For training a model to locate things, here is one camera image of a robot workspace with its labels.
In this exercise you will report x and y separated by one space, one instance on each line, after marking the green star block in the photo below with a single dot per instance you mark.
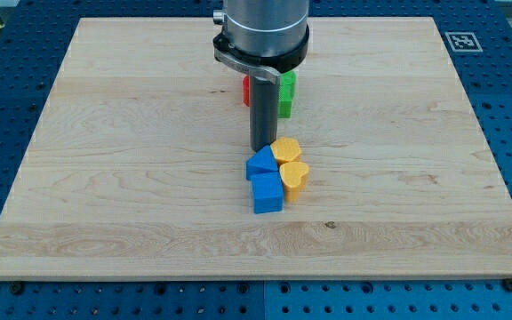
287 93

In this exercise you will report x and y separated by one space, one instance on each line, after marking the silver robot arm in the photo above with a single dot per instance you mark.
262 38

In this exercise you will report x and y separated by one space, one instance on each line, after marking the wooden board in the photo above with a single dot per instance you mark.
136 169

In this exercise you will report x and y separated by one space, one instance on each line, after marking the white fiducial marker tag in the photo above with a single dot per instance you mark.
463 41

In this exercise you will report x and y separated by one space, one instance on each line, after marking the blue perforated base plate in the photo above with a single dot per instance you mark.
33 43

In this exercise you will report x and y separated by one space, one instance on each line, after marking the yellow heart block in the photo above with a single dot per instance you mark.
294 176

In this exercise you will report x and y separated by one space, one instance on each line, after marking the blue triangle block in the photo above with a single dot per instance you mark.
263 161

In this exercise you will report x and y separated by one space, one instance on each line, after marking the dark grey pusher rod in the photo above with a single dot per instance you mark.
264 104

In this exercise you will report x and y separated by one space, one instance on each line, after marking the red circle block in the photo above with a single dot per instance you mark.
246 91

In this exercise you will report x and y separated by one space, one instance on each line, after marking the yellow hexagon block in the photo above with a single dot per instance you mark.
286 150

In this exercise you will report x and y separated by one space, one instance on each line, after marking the blue cube block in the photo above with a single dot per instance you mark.
267 192

